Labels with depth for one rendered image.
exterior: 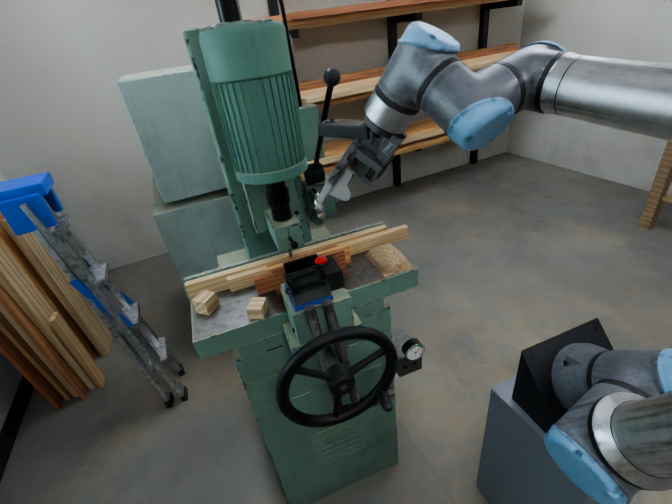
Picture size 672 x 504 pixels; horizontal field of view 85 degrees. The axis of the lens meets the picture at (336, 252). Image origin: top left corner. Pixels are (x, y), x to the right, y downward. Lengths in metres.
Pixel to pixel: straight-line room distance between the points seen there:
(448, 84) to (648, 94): 0.24
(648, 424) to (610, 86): 0.49
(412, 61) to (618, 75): 0.28
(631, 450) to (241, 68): 0.94
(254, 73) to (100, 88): 2.42
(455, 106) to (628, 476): 0.65
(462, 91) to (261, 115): 0.40
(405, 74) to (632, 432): 0.67
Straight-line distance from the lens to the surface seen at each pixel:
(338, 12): 2.87
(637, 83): 0.64
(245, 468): 1.77
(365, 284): 0.97
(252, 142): 0.83
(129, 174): 3.26
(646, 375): 0.96
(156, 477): 1.92
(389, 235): 1.12
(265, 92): 0.81
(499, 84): 0.64
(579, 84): 0.66
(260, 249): 1.21
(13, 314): 2.13
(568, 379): 1.08
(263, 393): 1.10
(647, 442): 0.77
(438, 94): 0.62
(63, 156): 3.28
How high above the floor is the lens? 1.48
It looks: 31 degrees down
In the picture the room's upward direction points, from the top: 8 degrees counter-clockwise
